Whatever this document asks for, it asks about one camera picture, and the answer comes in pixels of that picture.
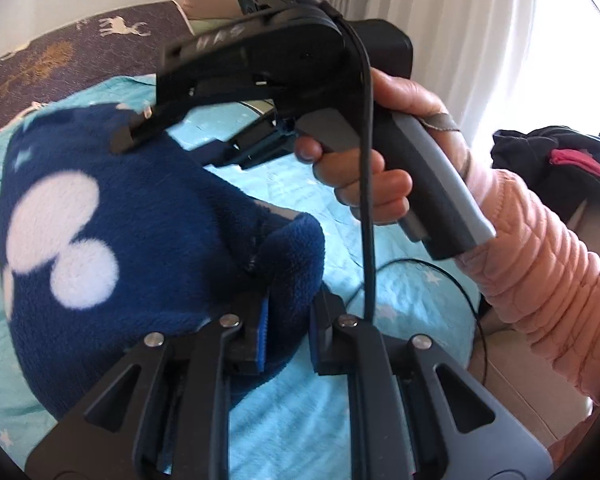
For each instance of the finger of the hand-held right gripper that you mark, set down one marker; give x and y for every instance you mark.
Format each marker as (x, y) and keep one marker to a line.
(145, 130)
(250, 145)

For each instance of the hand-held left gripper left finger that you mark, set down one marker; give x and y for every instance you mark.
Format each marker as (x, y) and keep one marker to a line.
(261, 335)

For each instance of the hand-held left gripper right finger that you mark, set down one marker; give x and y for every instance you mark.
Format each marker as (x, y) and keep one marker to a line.
(316, 342)

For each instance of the navy star-print fleece garment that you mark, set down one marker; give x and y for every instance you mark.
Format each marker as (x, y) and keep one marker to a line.
(155, 220)

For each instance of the person's right forearm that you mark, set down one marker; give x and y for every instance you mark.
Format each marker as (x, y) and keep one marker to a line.
(540, 270)

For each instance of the person's right hand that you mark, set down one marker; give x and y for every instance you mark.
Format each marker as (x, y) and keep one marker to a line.
(350, 180)

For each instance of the light blue quilted blanket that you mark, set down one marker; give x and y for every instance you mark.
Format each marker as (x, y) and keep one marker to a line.
(290, 425)

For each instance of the beige pillow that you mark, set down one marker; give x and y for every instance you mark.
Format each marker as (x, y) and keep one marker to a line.
(205, 2)

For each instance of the white curtain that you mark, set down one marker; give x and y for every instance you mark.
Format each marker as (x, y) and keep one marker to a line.
(455, 20)

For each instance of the black clothing with pink trim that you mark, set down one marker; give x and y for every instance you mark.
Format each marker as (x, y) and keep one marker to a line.
(530, 160)

